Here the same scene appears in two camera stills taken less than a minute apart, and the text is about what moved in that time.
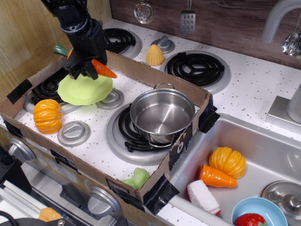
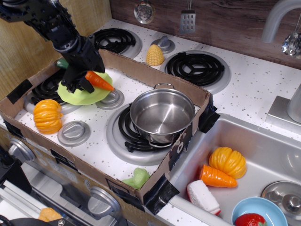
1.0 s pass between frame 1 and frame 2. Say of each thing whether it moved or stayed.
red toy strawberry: stayed
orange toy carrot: moved
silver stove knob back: stayed
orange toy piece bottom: stayed
